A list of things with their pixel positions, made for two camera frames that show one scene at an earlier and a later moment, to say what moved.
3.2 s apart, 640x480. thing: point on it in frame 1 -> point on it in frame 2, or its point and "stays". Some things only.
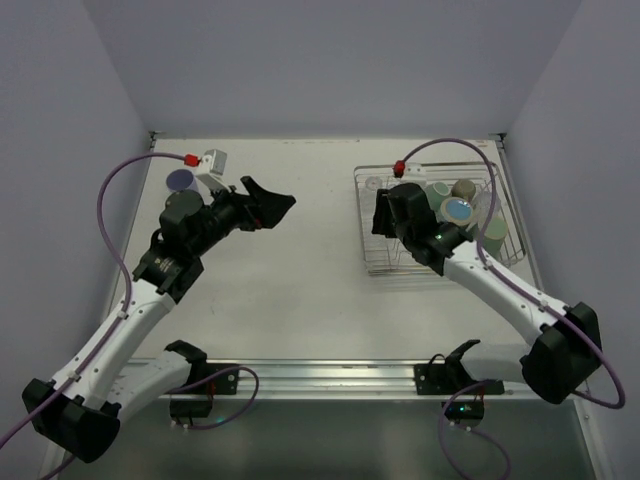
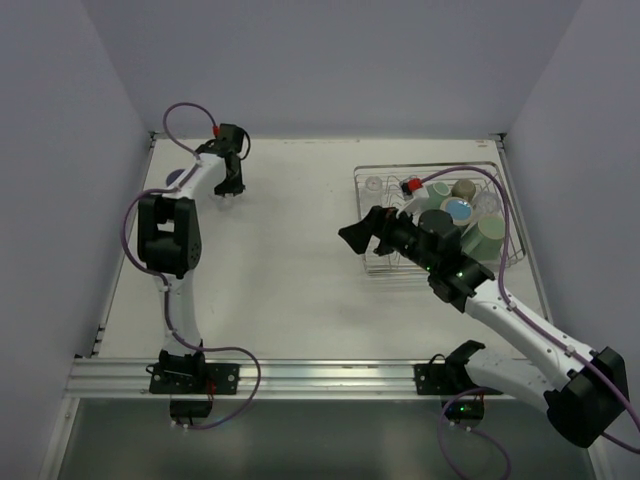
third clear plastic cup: [482, 203] stays
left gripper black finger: [265, 206] -> [232, 184]
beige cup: [463, 189] stays
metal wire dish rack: [469, 197] stays
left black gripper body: [247, 206] -> [230, 185]
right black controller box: [464, 410] stays
